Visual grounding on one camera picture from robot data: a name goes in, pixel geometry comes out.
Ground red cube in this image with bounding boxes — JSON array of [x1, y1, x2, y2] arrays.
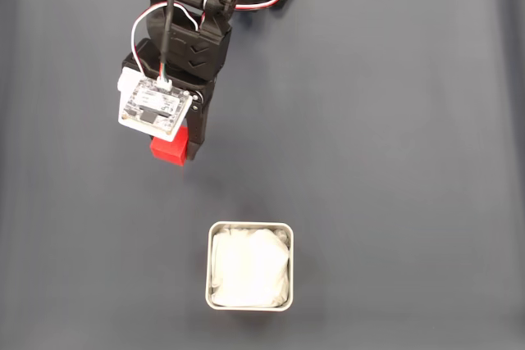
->
[[149, 126, 190, 167]]

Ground white square box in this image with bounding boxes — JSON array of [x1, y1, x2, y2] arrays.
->
[[204, 220, 294, 312]]

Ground white crumpled tissue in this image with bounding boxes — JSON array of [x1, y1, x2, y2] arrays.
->
[[210, 224, 291, 308]]

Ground dark grey mat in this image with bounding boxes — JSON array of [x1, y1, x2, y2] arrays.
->
[[0, 0, 525, 350]]

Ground white camera board mount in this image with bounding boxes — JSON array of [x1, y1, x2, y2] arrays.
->
[[116, 66, 194, 141]]

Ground black camera cable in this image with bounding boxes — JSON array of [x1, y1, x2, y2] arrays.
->
[[159, 0, 176, 77]]

